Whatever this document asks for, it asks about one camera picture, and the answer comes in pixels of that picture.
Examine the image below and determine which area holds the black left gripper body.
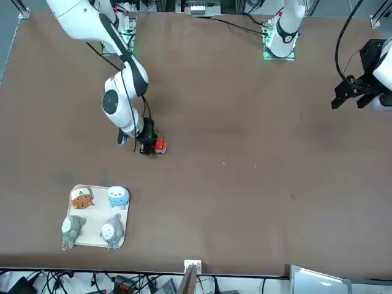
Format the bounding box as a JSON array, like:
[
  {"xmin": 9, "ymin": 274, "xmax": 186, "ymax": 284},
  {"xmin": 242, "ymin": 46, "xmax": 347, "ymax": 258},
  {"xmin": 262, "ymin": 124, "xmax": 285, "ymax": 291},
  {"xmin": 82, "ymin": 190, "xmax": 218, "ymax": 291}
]
[{"xmin": 359, "ymin": 39, "xmax": 386, "ymax": 93}]

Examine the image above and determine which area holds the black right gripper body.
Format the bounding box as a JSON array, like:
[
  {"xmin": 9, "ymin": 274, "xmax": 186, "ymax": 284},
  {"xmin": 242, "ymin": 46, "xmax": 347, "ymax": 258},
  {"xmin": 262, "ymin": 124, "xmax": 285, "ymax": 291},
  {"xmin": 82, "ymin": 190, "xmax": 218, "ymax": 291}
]
[{"xmin": 139, "ymin": 117, "xmax": 156, "ymax": 144}]

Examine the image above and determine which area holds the orange-and-blue toy bus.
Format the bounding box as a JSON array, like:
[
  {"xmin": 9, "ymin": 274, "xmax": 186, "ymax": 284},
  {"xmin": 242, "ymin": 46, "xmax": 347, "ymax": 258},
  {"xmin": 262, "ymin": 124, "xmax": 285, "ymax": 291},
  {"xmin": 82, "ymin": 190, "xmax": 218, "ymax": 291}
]
[{"xmin": 154, "ymin": 138, "xmax": 168, "ymax": 155}]

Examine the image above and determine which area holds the light blue plush toy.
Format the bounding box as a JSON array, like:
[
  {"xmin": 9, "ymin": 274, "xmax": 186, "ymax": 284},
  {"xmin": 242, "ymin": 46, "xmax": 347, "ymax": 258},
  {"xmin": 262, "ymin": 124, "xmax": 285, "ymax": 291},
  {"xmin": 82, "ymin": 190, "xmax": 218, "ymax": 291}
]
[{"xmin": 107, "ymin": 186, "xmax": 129, "ymax": 211}]

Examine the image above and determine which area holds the white square tray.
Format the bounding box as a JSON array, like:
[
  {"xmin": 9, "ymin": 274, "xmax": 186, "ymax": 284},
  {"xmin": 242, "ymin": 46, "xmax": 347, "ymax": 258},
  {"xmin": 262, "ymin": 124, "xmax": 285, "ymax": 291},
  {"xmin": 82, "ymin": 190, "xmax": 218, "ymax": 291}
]
[{"xmin": 66, "ymin": 183, "xmax": 130, "ymax": 248}]

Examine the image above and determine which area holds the brown plush with white cap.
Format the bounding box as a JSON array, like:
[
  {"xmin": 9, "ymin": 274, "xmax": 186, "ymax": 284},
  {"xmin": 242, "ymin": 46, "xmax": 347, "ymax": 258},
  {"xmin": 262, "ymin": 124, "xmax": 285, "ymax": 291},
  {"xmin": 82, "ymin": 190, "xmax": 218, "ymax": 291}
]
[{"xmin": 69, "ymin": 186, "xmax": 96, "ymax": 211}]

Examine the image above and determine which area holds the grey plush toy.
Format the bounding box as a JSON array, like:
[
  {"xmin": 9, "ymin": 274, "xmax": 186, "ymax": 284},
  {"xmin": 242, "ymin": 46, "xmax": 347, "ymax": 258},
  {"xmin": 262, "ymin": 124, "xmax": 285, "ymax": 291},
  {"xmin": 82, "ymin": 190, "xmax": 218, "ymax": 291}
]
[{"xmin": 99, "ymin": 213, "xmax": 126, "ymax": 251}]

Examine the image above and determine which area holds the green-grey plush toy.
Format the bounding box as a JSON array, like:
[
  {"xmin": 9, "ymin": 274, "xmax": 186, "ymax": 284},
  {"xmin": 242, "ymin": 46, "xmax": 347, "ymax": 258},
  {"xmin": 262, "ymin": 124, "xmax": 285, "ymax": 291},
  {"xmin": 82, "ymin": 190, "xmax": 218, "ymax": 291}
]
[{"xmin": 61, "ymin": 214, "xmax": 88, "ymax": 251}]

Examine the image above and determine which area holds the white socket box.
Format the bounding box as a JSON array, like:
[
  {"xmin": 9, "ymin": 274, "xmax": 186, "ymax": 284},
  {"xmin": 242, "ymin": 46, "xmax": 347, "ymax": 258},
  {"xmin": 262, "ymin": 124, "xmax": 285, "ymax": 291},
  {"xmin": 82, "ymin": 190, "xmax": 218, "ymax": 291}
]
[{"xmin": 183, "ymin": 259, "xmax": 203, "ymax": 274}]

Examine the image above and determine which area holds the white power strip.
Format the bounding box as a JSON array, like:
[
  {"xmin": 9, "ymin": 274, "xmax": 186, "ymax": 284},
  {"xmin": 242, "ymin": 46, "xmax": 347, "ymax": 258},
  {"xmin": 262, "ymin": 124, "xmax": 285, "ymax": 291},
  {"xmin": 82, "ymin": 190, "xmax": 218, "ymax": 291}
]
[{"xmin": 189, "ymin": 1, "xmax": 222, "ymax": 18}]

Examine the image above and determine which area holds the black and red device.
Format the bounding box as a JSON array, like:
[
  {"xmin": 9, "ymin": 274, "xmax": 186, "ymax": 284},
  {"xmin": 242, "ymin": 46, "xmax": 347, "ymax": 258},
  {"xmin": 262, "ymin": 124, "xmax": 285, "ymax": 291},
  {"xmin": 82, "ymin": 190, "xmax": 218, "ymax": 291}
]
[{"xmin": 113, "ymin": 274, "xmax": 137, "ymax": 293}]

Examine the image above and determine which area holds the grey ribbed adapter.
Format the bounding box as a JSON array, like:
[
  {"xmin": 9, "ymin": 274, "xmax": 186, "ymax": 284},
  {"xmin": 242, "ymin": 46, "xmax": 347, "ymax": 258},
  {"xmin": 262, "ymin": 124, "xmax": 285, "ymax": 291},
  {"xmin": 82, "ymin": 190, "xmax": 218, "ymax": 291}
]
[{"xmin": 156, "ymin": 277, "xmax": 179, "ymax": 294}]

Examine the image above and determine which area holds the black power adapter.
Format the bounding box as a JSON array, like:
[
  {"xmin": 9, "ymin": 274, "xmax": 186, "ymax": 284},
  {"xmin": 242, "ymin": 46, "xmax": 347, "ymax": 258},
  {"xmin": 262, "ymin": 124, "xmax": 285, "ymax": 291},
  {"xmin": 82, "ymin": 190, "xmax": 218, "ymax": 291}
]
[{"xmin": 7, "ymin": 276, "xmax": 36, "ymax": 294}]

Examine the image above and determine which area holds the silver metal box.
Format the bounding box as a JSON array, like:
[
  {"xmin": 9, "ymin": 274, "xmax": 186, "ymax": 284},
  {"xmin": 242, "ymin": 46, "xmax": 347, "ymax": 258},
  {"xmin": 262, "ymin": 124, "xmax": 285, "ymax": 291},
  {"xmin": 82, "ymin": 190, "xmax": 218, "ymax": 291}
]
[{"xmin": 288, "ymin": 263, "xmax": 353, "ymax": 294}]

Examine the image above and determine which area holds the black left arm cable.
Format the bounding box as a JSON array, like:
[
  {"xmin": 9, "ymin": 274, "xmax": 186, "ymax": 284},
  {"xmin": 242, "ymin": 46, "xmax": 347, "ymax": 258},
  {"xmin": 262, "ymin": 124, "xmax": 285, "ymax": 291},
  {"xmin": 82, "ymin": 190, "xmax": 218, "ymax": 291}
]
[{"xmin": 334, "ymin": 0, "xmax": 368, "ymax": 85}]

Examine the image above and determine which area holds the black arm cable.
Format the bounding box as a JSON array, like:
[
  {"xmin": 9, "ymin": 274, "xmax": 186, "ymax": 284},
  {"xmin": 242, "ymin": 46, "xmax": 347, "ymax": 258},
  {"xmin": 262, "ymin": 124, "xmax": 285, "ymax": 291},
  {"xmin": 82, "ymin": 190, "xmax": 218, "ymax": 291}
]
[
  {"xmin": 85, "ymin": 42, "xmax": 151, "ymax": 153},
  {"xmin": 334, "ymin": 0, "xmax": 368, "ymax": 85}
]

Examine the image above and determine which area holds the aluminium frame profile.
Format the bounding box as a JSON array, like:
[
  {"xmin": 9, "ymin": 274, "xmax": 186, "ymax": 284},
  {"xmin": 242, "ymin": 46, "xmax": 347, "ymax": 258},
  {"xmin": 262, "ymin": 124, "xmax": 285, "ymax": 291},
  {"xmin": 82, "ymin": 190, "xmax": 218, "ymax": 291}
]
[
  {"xmin": 370, "ymin": 5, "xmax": 392, "ymax": 29},
  {"xmin": 18, "ymin": 0, "xmax": 32, "ymax": 20}
]

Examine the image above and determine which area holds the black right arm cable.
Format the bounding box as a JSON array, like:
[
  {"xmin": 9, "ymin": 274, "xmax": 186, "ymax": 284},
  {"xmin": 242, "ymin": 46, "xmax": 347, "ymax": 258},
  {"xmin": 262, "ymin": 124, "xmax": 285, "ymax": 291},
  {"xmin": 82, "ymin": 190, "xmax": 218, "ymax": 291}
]
[{"xmin": 85, "ymin": 42, "xmax": 151, "ymax": 153}]

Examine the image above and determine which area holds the black cable on table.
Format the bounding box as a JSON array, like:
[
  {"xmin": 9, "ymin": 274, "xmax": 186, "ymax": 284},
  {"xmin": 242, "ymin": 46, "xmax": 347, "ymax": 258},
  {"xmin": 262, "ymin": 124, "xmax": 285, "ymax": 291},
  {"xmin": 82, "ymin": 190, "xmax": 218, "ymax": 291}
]
[{"xmin": 208, "ymin": 17, "xmax": 270, "ymax": 35}]

